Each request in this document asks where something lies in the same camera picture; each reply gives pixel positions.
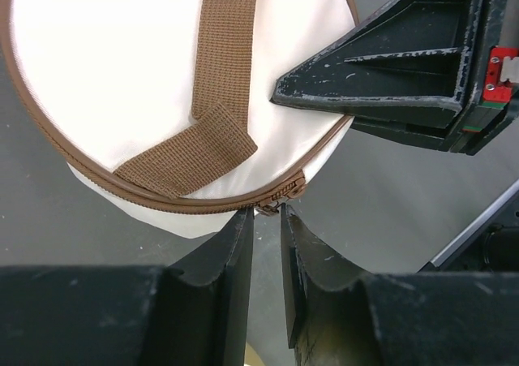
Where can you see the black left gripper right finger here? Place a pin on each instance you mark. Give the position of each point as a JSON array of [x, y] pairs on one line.
[[307, 259]]

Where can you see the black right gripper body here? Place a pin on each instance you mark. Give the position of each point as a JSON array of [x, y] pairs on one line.
[[491, 96]]

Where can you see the cream round laundry bag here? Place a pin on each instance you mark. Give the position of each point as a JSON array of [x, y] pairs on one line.
[[164, 107]]

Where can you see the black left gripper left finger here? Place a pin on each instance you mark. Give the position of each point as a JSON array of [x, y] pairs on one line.
[[204, 265]]

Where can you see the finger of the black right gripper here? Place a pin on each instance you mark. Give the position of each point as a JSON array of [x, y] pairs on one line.
[[409, 54], [425, 133]]

